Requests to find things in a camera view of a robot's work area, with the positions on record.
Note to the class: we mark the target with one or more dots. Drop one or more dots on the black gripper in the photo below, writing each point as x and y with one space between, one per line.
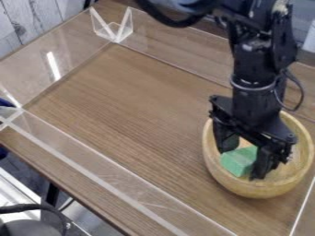
249 115

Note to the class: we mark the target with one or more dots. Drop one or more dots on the blue object at edge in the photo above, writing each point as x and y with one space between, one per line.
6 103

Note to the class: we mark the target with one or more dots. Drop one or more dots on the green rectangular block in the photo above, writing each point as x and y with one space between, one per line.
238 161

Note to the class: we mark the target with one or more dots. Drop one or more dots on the clear acrylic tray enclosure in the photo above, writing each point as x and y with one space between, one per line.
111 91

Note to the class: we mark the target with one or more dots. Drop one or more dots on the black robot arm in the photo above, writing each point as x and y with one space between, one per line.
264 49

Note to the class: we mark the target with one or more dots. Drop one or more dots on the light wooden bowl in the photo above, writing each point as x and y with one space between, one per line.
282 179

